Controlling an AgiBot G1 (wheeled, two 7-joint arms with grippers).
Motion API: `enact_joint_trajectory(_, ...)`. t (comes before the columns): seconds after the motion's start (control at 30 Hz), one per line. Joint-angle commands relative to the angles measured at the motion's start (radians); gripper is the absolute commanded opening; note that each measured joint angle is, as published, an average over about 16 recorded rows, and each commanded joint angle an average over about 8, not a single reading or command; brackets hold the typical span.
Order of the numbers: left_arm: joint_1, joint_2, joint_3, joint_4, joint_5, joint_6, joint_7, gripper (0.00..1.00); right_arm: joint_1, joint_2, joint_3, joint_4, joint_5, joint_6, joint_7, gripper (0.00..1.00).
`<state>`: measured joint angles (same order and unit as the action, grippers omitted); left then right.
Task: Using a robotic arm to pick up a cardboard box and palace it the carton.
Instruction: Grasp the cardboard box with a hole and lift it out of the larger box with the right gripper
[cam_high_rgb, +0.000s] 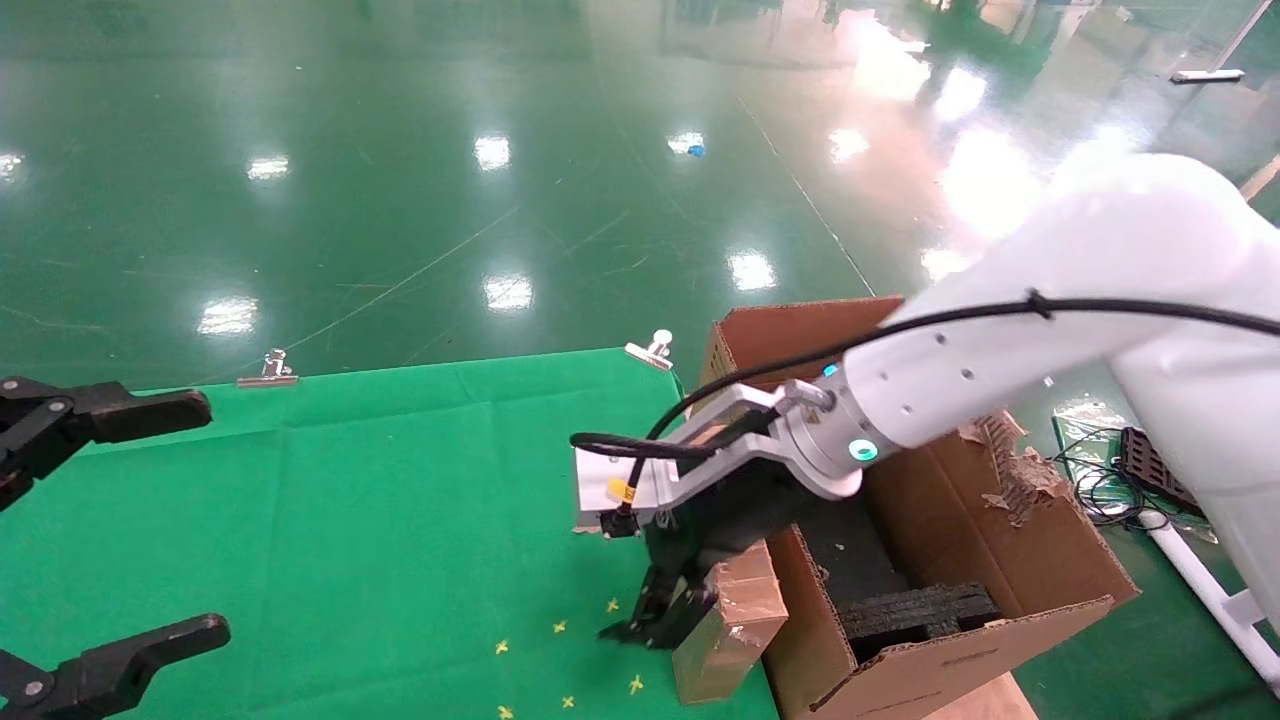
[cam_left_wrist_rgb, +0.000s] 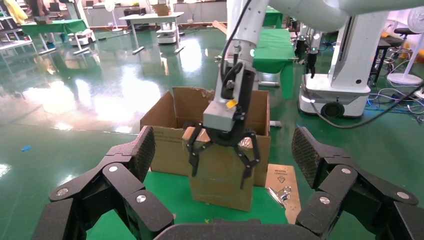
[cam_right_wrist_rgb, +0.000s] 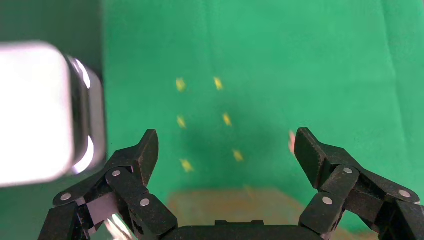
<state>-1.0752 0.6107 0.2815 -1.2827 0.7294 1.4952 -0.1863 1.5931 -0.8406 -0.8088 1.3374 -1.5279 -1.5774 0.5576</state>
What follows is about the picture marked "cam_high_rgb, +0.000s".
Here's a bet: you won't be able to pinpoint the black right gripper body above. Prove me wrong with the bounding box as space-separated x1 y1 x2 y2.
640 455 833 601

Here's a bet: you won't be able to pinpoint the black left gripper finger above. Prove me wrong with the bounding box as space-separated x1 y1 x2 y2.
0 377 213 513
0 613 231 720

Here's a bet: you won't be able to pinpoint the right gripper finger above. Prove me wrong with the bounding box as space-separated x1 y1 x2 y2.
598 563 719 651

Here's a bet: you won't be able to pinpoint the small taped cardboard box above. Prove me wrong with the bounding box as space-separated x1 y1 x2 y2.
672 540 791 706

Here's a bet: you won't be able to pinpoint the dark carton bottom pad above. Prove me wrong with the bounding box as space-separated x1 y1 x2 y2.
800 495 906 611

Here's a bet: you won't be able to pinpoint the large open brown carton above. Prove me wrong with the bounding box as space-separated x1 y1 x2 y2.
700 297 1141 720

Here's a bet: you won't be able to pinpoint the metal binder clip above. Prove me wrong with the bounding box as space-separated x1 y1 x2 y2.
236 348 300 389
624 328 675 373

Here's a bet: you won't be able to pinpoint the black foam grid block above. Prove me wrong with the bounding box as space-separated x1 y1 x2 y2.
838 583 1001 663

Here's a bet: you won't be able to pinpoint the green table cloth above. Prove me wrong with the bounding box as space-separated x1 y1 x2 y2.
0 347 781 720

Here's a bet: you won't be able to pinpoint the black ribbed plastic block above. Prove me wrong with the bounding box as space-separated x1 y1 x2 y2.
1117 426 1201 517

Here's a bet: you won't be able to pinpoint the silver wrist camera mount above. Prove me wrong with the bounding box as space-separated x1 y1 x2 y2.
572 380 836 541

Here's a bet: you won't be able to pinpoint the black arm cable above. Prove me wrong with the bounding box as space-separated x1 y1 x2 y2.
570 290 1280 541

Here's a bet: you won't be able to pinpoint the tangled black floor cables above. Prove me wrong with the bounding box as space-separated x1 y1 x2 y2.
1048 425 1176 531

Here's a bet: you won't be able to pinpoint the white tube frame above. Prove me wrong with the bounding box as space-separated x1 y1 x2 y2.
1140 505 1280 691

